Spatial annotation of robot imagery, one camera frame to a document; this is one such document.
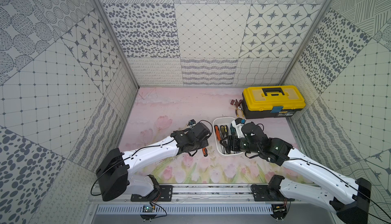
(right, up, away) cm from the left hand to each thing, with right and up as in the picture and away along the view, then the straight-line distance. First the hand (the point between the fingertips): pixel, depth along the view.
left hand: (207, 138), depth 79 cm
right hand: (+8, -1, -7) cm, 10 cm away
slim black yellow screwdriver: (+12, +2, +16) cm, 21 cm away
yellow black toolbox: (+40, +19, +12) cm, 46 cm away
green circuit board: (-29, -32, -7) cm, 44 cm away
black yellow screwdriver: (+10, +1, +16) cm, 19 cm away
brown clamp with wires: (+23, +18, +29) cm, 41 cm away
